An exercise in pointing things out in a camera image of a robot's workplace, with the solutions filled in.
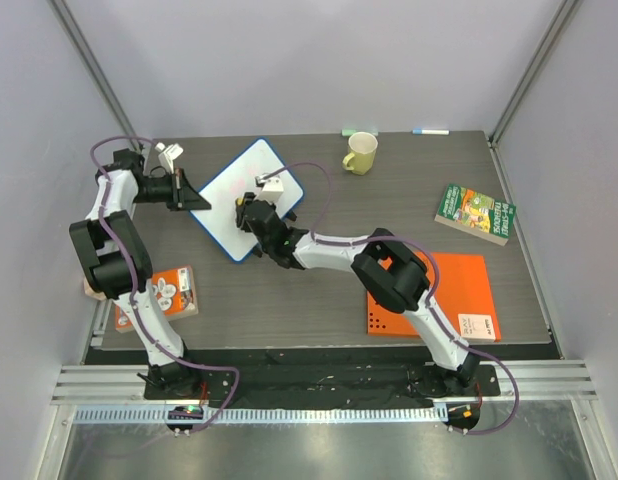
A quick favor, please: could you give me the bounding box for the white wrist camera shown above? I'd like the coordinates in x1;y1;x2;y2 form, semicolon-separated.
154;142;184;174
255;175;284;204

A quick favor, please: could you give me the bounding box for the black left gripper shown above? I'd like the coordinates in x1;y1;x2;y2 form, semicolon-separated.
134;169;213;213

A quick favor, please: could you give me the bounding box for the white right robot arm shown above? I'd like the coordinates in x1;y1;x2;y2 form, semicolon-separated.
235;192;480;395

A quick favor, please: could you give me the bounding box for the small wooden block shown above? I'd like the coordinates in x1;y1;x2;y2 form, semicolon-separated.
83;278;107;301

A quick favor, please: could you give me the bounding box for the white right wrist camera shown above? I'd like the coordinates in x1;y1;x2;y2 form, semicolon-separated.
255;175;284;204

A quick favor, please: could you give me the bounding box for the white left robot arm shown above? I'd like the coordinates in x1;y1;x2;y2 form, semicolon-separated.
69;148;211;399

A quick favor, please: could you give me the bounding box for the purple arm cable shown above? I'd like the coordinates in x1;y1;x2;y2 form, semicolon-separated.
268;161;521;437
89;134;240;433

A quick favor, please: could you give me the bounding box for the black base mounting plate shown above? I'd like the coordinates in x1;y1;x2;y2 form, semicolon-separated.
143;363;501;401

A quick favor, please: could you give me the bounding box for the green paperback book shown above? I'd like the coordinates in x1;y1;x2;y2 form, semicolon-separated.
434;183;517;246

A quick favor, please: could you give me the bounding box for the blue capped white marker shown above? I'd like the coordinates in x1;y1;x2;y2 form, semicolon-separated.
412;129;450;136

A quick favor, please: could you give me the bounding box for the slotted white cable duct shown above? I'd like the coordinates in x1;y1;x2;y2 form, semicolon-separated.
73;404;448;426

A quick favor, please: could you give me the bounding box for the orange box with stickers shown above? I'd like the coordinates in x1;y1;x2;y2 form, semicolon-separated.
114;265;199;334

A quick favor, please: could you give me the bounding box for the yellow green mug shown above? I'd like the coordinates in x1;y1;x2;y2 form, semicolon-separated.
342;133;378;175

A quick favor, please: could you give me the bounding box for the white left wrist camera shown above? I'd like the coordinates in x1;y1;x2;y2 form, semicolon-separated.
154;142;184;174

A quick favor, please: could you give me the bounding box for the orange notebook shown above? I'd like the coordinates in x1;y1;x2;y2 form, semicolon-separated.
367;252;502;343

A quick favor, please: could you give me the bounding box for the green chalk piece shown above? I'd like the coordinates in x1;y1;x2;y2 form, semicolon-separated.
341;129;378;138

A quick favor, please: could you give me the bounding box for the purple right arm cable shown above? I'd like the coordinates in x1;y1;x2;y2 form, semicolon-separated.
268;161;521;437

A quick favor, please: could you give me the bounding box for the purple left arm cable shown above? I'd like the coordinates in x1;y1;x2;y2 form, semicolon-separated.
89;134;240;433

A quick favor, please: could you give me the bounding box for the blue framed whiteboard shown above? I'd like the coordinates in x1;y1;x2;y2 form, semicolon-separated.
191;138;304;263

